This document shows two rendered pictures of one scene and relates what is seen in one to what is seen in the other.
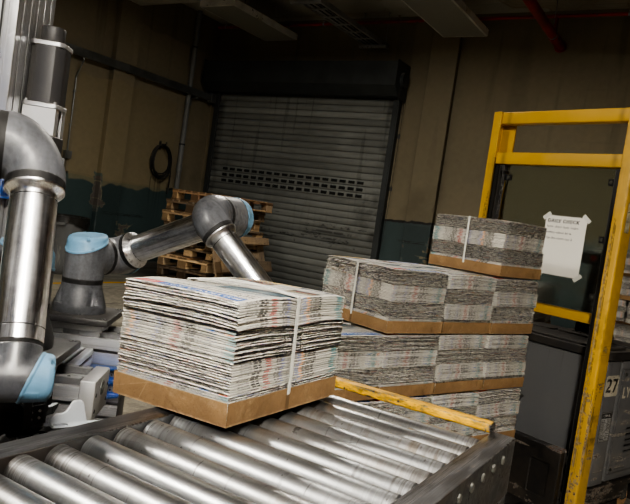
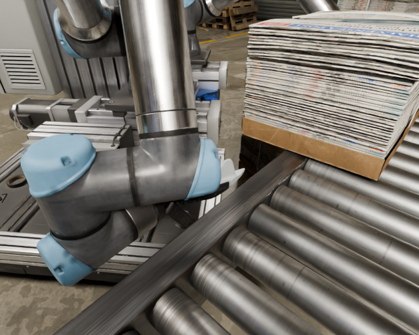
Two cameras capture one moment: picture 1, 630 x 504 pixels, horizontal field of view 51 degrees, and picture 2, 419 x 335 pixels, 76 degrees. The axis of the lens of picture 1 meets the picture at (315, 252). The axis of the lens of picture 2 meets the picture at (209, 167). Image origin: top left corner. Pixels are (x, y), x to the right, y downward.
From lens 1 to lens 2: 78 cm
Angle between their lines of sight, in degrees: 34
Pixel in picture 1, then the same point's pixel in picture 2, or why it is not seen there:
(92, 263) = (187, 16)
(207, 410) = (354, 161)
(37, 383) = (205, 183)
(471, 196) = not seen: outside the picture
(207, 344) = (360, 96)
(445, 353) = not seen: outside the picture
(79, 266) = not seen: hidden behind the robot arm
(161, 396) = (295, 143)
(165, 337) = (300, 88)
